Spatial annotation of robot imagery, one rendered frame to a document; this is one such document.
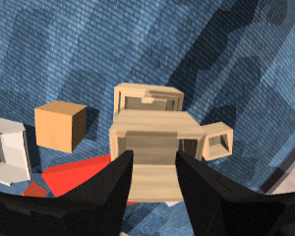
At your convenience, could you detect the pale pink rectangular block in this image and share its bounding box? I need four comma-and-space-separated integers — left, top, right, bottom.
166, 202, 177, 207

